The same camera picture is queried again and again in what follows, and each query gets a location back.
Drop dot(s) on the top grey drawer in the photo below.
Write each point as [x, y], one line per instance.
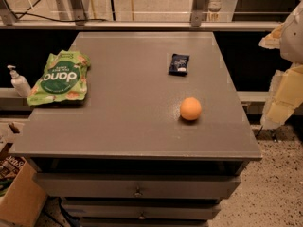
[137, 186]

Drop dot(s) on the dark blue rxbar wrapper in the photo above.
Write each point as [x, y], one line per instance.
[178, 65]

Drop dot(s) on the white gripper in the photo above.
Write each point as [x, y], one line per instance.
[294, 40]

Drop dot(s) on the grey drawer cabinet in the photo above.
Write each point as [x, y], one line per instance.
[130, 122]

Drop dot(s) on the middle grey drawer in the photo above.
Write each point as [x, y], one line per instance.
[142, 209]

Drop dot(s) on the grey drawer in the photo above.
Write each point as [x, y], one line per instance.
[142, 209]
[137, 186]

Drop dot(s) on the orange ball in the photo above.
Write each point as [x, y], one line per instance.
[190, 109]

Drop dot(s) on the green rice chip bag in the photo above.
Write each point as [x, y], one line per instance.
[63, 79]

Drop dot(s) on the cardboard box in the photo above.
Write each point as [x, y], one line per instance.
[21, 199]

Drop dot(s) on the white pump bottle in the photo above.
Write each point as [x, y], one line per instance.
[19, 82]

